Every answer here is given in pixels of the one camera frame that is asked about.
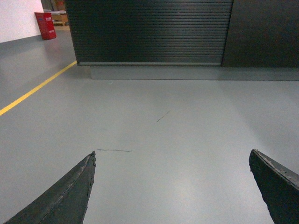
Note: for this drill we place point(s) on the red fire extinguisher box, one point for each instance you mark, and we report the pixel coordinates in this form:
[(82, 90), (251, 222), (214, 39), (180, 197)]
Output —
[(46, 26)]

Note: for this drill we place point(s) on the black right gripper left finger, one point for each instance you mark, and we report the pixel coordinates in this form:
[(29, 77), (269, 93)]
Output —
[(66, 201)]

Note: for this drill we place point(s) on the wooden pallet stack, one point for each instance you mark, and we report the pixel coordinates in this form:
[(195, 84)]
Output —
[(57, 8)]

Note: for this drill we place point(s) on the black checkout counter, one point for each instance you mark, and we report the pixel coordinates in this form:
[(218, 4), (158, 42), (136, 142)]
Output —
[(256, 40)]

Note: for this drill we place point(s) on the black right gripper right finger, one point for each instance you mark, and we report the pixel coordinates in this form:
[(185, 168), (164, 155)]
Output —
[(279, 187)]

